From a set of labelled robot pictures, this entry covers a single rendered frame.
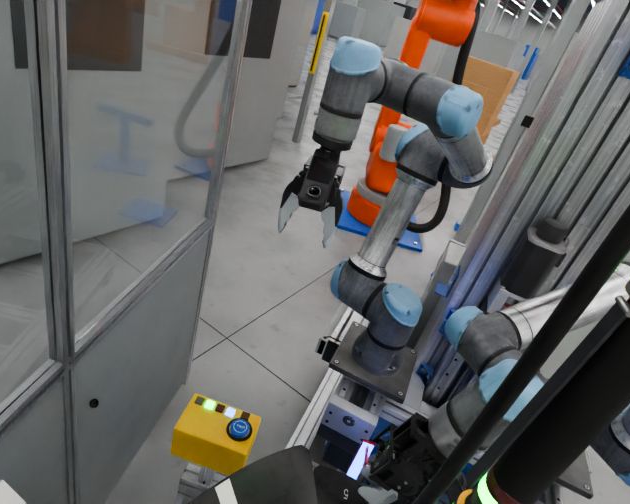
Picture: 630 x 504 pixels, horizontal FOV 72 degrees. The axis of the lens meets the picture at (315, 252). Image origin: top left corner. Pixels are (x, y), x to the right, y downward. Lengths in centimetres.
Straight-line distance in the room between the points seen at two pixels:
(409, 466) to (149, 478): 159
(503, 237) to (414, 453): 70
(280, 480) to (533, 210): 90
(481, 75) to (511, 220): 721
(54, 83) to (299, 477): 70
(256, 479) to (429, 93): 60
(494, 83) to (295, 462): 794
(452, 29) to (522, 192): 313
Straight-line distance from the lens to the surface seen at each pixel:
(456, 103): 75
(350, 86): 73
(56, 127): 89
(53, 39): 85
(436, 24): 422
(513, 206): 120
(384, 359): 124
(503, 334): 77
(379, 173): 425
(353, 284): 120
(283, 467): 56
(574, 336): 265
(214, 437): 99
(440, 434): 66
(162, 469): 219
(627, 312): 28
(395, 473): 71
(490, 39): 1096
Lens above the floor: 188
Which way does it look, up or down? 30 degrees down
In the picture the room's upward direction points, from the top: 17 degrees clockwise
